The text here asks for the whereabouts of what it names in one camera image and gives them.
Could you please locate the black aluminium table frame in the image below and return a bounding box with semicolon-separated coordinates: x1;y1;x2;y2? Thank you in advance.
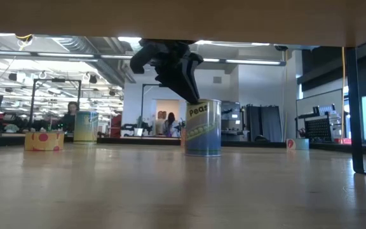
0;135;366;150

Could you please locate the black pegboard cart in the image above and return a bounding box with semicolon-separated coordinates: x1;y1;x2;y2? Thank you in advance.
295;104;343;143

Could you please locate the wooden shelf with black legs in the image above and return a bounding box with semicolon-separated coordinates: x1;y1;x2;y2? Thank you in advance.
0;0;366;179

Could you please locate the person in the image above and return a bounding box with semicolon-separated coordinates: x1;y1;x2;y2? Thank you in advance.
163;111;177;138
155;110;168;136
57;101;79;134

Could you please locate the dark grey cabinet with screen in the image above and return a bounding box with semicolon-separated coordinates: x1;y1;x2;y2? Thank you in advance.
220;101;245;141

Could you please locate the grey framed panel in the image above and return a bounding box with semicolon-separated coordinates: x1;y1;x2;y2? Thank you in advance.
295;88;344;111

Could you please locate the black frame rig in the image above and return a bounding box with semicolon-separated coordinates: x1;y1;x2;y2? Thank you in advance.
29;78;83;130
140;83;171;137

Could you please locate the yellow ceiling cable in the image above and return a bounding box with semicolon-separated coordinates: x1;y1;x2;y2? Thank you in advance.
14;33;34;52

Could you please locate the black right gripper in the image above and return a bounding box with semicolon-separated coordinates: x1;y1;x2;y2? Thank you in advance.
144;38;205;104

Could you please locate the dark grey folding partition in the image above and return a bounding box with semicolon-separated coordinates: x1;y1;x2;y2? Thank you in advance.
245;104;283;142

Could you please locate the white cylinder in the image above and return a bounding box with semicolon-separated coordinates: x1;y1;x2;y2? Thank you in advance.
184;98;222;158

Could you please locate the long ceiling light bar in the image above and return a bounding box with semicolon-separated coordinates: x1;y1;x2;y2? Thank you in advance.
0;50;287;67

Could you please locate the red cabinet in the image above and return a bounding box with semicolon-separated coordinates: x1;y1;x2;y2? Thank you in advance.
110;113;123;138

